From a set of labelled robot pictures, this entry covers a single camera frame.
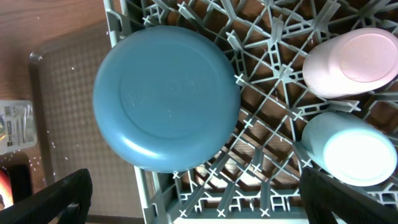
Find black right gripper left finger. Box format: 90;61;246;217
1;169;93;224

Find light blue cup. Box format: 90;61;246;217
301;112;397;187

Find orange carrot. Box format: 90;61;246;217
0;169;14;210

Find dark brown tray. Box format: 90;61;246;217
29;22;144;223

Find pink cup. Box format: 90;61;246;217
302;28;397;98

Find black waste tray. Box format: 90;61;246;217
1;154;47;204

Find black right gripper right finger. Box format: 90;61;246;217
299;167;397;224

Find clear plastic bin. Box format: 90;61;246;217
1;100;37;155

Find grey dishwasher rack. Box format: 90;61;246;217
104;0;397;223

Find dark blue plate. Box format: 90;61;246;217
93;26;240;173

